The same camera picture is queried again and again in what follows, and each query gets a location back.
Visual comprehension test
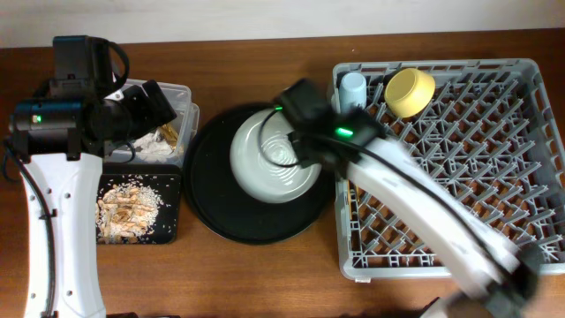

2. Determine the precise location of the clear plastic waste bin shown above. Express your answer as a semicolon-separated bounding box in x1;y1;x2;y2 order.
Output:
104;79;200;168

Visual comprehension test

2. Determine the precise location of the blue plastic cup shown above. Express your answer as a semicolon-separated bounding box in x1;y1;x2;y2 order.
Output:
338;72;367;113

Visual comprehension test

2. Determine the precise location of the yellow bowl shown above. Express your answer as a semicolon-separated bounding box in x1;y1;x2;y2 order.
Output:
384;68;435;118

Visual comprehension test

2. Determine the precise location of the gold foil wrapper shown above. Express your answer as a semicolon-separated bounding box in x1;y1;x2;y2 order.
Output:
159;123;178;150

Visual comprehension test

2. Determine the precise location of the round black serving tray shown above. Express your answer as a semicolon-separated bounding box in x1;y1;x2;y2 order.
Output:
183;102;335;245

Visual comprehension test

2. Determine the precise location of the food scraps and rice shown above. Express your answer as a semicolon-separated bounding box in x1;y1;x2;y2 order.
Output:
95;182;165;244

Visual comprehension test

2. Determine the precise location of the black rectangular tray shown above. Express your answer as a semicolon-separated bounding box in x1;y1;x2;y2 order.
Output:
96;163;182;245

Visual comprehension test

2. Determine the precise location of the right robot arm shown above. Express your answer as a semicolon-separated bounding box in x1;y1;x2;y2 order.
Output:
275;79;542;317

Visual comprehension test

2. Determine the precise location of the grey round plate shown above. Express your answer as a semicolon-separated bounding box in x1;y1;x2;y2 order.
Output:
230;109;321;203

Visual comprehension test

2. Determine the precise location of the white paper napkin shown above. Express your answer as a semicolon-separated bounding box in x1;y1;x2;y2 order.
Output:
132;128;174;155

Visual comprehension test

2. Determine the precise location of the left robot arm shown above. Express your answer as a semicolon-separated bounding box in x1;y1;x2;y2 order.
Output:
4;35;176;317

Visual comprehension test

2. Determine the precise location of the grey dishwasher rack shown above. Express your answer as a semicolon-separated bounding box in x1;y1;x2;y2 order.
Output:
332;59;564;282

